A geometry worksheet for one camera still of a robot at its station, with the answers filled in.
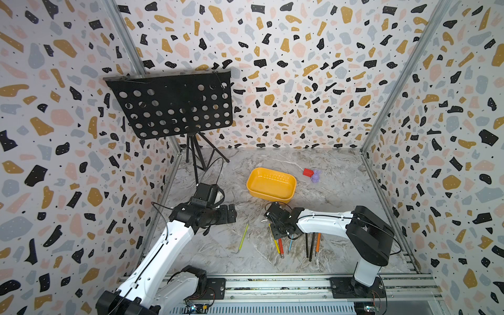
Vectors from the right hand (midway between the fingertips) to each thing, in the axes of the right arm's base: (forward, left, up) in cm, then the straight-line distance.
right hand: (276, 231), depth 89 cm
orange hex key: (-4, -18, 0) cm, 19 cm away
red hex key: (-7, -2, +1) cm, 8 cm away
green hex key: (-3, +15, 0) cm, 15 cm away
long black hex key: (-5, -13, 0) cm, 14 cm away
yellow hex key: (-5, +1, +1) cm, 5 cm away
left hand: (0, +19, +16) cm, 25 cm away
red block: (+32, -17, +3) cm, 37 cm away
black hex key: (-8, -15, 0) cm, 17 cm away
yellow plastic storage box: (+26, +2, 0) cm, 26 cm away
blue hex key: (-5, -6, 0) cm, 8 cm away
